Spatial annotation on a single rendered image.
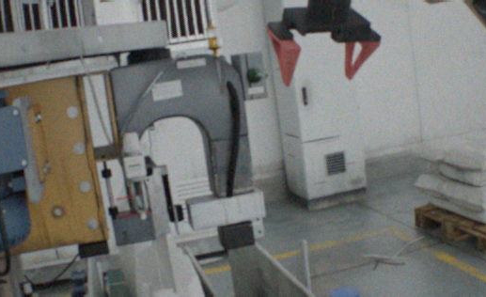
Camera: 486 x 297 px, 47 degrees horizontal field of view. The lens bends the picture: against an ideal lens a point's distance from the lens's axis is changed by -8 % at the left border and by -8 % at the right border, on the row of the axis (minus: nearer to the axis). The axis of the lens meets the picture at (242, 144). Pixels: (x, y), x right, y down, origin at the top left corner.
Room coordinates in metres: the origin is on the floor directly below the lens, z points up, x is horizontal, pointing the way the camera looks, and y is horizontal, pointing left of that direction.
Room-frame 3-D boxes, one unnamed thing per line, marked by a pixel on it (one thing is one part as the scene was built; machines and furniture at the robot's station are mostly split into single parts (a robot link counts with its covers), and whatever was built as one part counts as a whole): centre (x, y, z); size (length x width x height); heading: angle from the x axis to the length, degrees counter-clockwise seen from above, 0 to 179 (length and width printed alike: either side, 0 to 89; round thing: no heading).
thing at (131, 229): (1.08, 0.23, 1.04); 0.08 x 0.06 x 0.05; 104
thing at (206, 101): (1.23, 0.14, 1.21); 0.30 x 0.25 x 0.30; 14
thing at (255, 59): (1.16, -0.03, 1.29); 0.08 x 0.05 x 0.09; 14
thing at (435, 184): (3.80, -1.50, 0.32); 0.67 x 0.42 x 0.14; 108
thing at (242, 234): (1.14, 0.02, 0.98); 0.09 x 0.05 x 0.05; 104
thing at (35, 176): (0.96, 0.37, 1.23); 0.28 x 0.07 x 0.16; 14
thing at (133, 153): (1.03, 0.19, 1.14); 0.05 x 0.04 x 0.16; 104
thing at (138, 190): (1.02, 0.19, 1.11); 0.03 x 0.03 x 0.06
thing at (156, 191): (1.10, 0.18, 1.08); 0.03 x 0.01 x 0.13; 104
